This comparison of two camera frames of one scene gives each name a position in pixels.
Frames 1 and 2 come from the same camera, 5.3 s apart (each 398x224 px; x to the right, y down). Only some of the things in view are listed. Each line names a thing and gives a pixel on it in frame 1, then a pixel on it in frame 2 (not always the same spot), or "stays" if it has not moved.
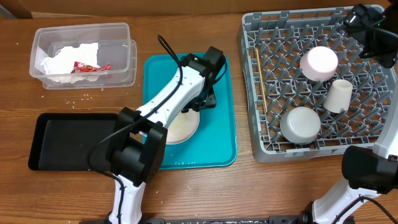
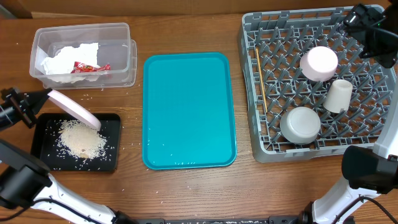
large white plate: [182, 127] to [74, 109]
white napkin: [59, 66] stays
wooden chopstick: [262, 81] stays
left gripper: [210, 103] to [28, 104]
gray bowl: [300, 125] stays
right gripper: [388, 56] stays
